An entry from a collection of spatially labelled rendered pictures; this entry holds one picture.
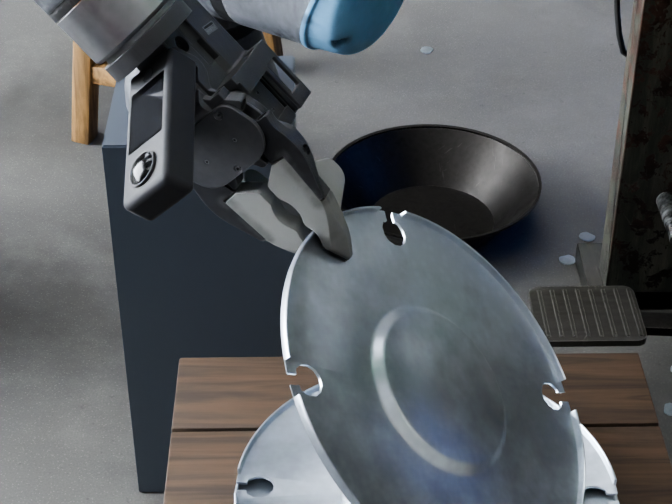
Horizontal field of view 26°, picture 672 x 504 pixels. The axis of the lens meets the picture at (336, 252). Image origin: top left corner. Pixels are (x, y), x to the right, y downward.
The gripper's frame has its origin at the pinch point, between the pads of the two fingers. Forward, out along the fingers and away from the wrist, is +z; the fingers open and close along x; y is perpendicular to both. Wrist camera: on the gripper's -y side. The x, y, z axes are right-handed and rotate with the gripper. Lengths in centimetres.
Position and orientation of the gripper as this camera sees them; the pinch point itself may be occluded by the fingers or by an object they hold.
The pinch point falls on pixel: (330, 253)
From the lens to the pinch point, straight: 102.6
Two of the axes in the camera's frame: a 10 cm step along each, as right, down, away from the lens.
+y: 2.9, -5.5, 7.8
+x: -6.8, 4.6, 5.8
